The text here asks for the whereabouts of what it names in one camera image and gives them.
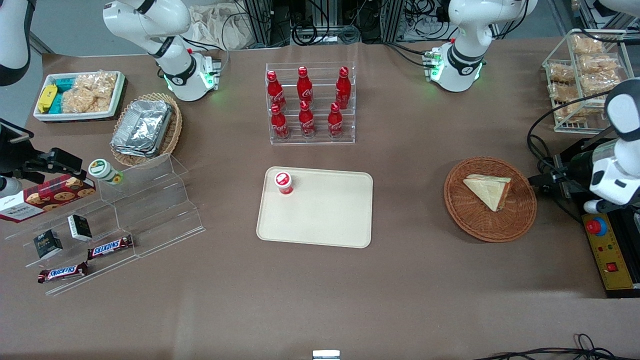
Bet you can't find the clear acrylic stepped display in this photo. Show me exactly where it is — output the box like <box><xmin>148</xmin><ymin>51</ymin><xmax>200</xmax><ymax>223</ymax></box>
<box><xmin>4</xmin><ymin>152</ymin><xmax>206</xmax><ymax>297</ymax></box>

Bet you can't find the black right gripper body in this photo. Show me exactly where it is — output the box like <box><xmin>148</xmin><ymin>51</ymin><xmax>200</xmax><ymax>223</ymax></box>
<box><xmin>0</xmin><ymin>120</ymin><xmax>37</xmax><ymax>177</ymax></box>

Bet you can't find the stack of foil trays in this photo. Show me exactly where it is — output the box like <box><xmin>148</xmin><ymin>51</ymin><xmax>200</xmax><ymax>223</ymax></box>
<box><xmin>110</xmin><ymin>99</ymin><xmax>174</xmax><ymax>159</ymax></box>

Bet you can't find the red lidded cup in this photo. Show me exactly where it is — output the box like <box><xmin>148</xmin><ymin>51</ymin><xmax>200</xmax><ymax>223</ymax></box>
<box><xmin>273</xmin><ymin>171</ymin><xmax>295</xmax><ymax>196</ymax></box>

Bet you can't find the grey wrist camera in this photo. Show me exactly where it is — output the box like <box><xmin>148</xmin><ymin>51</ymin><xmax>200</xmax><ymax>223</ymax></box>
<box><xmin>582</xmin><ymin>198</ymin><xmax>617</xmax><ymax>215</ymax></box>
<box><xmin>0</xmin><ymin>176</ymin><xmax>24</xmax><ymax>199</ymax></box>

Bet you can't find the green lidded cup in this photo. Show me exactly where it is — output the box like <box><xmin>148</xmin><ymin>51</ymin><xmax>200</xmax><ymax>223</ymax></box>
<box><xmin>88</xmin><ymin>158</ymin><xmax>124</xmax><ymax>186</ymax></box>

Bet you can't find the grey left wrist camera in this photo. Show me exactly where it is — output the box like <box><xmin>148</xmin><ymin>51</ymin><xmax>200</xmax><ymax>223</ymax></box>
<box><xmin>582</xmin><ymin>198</ymin><xmax>617</xmax><ymax>215</ymax></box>

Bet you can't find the brown Snickers bar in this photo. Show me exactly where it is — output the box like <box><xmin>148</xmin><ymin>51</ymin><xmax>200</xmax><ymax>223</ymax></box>
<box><xmin>87</xmin><ymin>234</ymin><xmax>135</xmax><ymax>261</ymax></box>
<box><xmin>37</xmin><ymin>261</ymin><xmax>89</xmax><ymax>285</ymax></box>

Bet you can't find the small black box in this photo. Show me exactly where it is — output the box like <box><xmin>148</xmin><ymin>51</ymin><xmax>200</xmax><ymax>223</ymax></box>
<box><xmin>67</xmin><ymin>214</ymin><xmax>94</xmax><ymax>242</ymax></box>
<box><xmin>33</xmin><ymin>229</ymin><xmax>64</xmax><ymax>260</ymax></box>

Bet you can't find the red tartan cookie box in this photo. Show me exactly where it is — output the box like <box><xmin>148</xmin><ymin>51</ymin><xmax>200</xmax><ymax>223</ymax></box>
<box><xmin>0</xmin><ymin>174</ymin><xmax>97</xmax><ymax>224</ymax></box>

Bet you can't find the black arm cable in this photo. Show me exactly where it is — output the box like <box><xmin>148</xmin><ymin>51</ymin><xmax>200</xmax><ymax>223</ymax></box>
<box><xmin>526</xmin><ymin>92</ymin><xmax>610</xmax><ymax>176</ymax></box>

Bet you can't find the white rectangular bin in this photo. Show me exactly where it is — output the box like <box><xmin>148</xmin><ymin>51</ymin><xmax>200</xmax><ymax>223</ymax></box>
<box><xmin>33</xmin><ymin>70</ymin><xmax>127</xmax><ymax>123</ymax></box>

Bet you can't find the yellow emergency stop box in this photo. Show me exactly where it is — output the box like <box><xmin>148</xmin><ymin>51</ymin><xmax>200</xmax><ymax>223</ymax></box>
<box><xmin>581</xmin><ymin>212</ymin><xmax>639</xmax><ymax>292</ymax></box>

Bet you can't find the triangular sandwich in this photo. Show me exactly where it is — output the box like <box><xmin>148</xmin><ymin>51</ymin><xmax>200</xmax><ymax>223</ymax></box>
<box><xmin>462</xmin><ymin>174</ymin><xmax>513</xmax><ymax>213</ymax></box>

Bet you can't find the beige crumpled cloth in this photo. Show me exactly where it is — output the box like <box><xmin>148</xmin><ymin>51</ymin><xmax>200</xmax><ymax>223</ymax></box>
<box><xmin>186</xmin><ymin>4</ymin><xmax>252</xmax><ymax>51</ymax></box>

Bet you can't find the teal snack pack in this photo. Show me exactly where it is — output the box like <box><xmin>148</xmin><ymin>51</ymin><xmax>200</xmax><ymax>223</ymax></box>
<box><xmin>49</xmin><ymin>77</ymin><xmax>77</xmax><ymax>115</ymax></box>

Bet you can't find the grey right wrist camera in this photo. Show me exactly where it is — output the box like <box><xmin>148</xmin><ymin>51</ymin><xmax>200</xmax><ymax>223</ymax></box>
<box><xmin>0</xmin><ymin>176</ymin><xmax>24</xmax><ymax>199</ymax></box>

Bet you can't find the yellow snack pack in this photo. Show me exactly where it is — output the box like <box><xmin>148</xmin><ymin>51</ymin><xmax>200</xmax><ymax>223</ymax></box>
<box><xmin>37</xmin><ymin>84</ymin><xmax>59</xmax><ymax>114</ymax></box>

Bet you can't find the round brown wicker basket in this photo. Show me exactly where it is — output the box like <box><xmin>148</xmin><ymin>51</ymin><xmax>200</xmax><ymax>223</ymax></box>
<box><xmin>443</xmin><ymin>157</ymin><xmax>538</xmax><ymax>244</ymax></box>

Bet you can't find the red cola bottle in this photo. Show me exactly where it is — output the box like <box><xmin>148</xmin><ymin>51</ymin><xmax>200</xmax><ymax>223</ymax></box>
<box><xmin>270</xmin><ymin>103</ymin><xmax>290</xmax><ymax>140</ymax></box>
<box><xmin>335</xmin><ymin>66</ymin><xmax>352</xmax><ymax>110</ymax></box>
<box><xmin>266</xmin><ymin>70</ymin><xmax>287</xmax><ymax>111</ymax></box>
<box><xmin>298</xmin><ymin>100</ymin><xmax>316</xmax><ymax>138</ymax></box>
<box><xmin>296</xmin><ymin>66</ymin><xmax>314</xmax><ymax>105</ymax></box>
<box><xmin>327</xmin><ymin>102</ymin><xmax>344</xmax><ymax>138</ymax></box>

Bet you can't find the white wire basket rack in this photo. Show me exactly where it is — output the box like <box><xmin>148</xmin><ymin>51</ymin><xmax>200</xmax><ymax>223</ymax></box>
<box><xmin>542</xmin><ymin>28</ymin><xmax>629</xmax><ymax>134</ymax></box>

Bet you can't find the bag of rice crackers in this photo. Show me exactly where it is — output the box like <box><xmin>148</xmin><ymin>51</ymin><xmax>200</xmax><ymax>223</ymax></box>
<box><xmin>60</xmin><ymin>72</ymin><xmax>119</xmax><ymax>114</ymax></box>

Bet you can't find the oval tan wicker basket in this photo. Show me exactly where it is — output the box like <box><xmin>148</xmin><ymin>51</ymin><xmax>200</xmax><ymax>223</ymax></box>
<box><xmin>110</xmin><ymin>92</ymin><xmax>183</xmax><ymax>168</ymax></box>

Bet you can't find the bagged fried snack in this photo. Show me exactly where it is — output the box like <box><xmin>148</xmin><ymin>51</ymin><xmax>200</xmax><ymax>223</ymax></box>
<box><xmin>580</xmin><ymin>73</ymin><xmax>622</xmax><ymax>97</ymax></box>
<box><xmin>547</xmin><ymin>62</ymin><xmax>577</xmax><ymax>84</ymax></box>
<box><xmin>570</xmin><ymin>33</ymin><xmax>605</xmax><ymax>56</ymax></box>
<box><xmin>554</xmin><ymin>102</ymin><xmax>603</xmax><ymax>124</ymax></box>
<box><xmin>548</xmin><ymin>82</ymin><xmax>582</xmax><ymax>104</ymax></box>
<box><xmin>579</xmin><ymin>53</ymin><xmax>620</xmax><ymax>76</ymax></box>

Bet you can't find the cream plastic tray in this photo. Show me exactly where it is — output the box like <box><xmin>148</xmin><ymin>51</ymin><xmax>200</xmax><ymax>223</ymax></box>
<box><xmin>256</xmin><ymin>166</ymin><xmax>375</xmax><ymax>249</ymax></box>

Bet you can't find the aluminium frame with cables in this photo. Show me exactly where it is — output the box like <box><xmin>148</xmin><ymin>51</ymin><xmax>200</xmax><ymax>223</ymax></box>
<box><xmin>220</xmin><ymin>0</ymin><xmax>453</xmax><ymax>47</ymax></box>

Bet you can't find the black floor cable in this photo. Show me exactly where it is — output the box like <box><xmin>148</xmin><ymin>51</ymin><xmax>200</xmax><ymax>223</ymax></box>
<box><xmin>472</xmin><ymin>333</ymin><xmax>640</xmax><ymax>360</ymax></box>

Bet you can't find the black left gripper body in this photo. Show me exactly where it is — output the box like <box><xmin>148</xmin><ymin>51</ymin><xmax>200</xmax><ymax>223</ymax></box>
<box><xmin>568</xmin><ymin>150</ymin><xmax>599</xmax><ymax>194</ymax></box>

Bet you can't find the clear acrylic bottle rack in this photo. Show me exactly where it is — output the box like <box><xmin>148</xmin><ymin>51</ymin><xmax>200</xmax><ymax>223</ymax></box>
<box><xmin>265</xmin><ymin>61</ymin><xmax>357</xmax><ymax>146</ymax></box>

